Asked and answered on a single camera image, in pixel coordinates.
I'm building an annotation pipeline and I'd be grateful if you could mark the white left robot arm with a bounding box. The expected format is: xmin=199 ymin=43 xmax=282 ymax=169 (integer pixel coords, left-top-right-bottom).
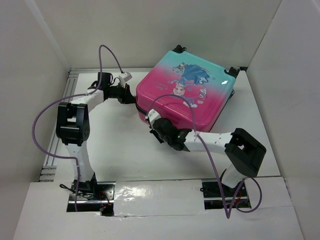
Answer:
xmin=56 ymin=72 xmax=136 ymax=200

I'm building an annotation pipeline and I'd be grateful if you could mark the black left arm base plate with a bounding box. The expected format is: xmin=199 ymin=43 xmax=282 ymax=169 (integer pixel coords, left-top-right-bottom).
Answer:
xmin=63 ymin=182 xmax=116 ymax=217

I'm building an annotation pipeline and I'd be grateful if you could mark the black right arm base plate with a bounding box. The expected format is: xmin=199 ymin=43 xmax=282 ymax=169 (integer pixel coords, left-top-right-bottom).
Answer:
xmin=200 ymin=181 xmax=251 ymax=210

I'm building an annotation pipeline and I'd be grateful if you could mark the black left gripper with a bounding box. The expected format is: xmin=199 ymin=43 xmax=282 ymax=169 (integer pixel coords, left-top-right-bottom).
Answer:
xmin=106 ymin=81 xmax=136 ymax=104

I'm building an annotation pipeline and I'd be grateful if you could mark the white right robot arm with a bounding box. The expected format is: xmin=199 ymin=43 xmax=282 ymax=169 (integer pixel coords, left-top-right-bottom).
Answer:
xmin=150 ymin=117 xmax=267 ymax=196

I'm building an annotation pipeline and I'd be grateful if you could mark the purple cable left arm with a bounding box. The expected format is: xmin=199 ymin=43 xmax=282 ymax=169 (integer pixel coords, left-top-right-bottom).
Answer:
xmin=32 ymin=44 xmax=126 ymax=211

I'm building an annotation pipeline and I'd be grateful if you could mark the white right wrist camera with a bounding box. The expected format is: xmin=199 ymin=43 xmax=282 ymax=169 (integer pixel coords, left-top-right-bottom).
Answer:
xmin=145 ymin=108 xmax=161 ymax=127

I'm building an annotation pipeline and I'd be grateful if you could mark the pink hard-shell suitcase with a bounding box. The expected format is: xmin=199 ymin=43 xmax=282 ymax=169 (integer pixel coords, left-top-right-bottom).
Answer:
xmin=135 ymin=45 xmax=240 ymax=132

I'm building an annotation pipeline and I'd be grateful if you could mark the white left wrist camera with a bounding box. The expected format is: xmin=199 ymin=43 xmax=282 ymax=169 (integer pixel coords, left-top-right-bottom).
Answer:
xmin=118 ymin=72 xmax=132 ymax=87

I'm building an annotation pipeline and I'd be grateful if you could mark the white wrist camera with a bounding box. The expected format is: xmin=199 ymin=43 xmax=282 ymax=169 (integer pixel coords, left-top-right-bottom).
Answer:
xmin=145 ymin=108 xmax=161 ymax=127
xmin=118 ymin=72 xmax=132 ymax=87

